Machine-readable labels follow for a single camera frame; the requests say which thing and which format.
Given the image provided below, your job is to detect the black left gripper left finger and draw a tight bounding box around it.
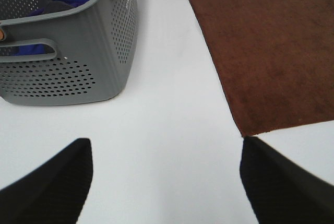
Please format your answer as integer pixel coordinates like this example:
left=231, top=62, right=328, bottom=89
left=1, top=138, right=93, bottom=223

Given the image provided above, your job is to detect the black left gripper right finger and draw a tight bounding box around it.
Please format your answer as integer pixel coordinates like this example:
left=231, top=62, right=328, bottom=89
left=240, top=136, right=333, bottom=223

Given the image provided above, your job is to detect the brown towel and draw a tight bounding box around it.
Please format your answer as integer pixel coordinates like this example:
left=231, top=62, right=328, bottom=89
left=189, top=0, right=333, bottom=136

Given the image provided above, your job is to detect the grey perforated laundry basket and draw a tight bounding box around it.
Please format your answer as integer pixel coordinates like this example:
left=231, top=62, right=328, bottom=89
left=1, top=0, right=138, bottom=106

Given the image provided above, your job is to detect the dark grey cloth in basket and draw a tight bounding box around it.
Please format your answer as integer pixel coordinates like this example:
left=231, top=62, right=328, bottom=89
left=42, top=1, right=73, bottom=14

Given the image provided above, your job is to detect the blue cloth in basket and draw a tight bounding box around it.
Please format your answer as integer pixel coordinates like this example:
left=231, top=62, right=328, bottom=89
left=14, top=0, right=90, bottom=56

